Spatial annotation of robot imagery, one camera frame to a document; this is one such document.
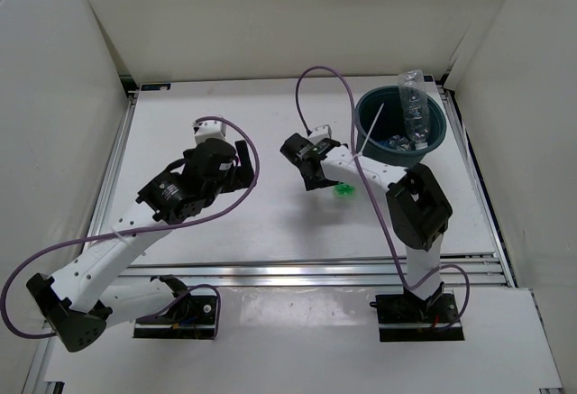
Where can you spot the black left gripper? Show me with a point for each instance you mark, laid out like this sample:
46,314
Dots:
243,174

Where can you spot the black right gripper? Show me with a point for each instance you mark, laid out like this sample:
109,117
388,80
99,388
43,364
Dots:
319,185

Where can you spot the green plastic bottle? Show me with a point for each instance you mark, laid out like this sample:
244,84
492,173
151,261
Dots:
343,190

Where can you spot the clear label-free plastic bottle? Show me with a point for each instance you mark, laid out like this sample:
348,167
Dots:
413,99

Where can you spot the blue label clear bottle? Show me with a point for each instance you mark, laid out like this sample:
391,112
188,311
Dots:
397,143

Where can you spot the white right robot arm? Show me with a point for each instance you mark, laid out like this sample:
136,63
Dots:
419,211

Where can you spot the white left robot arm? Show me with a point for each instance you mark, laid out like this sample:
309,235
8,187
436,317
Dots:
81,300

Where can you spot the dark green plastic bin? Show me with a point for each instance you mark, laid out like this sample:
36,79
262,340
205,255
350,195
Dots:
381,130

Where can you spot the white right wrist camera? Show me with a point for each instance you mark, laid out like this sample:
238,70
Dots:
319,133

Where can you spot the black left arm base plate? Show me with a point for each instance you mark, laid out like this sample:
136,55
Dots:
194,315

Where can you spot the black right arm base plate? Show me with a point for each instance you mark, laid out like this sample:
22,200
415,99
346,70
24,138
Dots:
401,322

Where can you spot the aluminium table rail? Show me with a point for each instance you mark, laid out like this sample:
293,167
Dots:
297,271

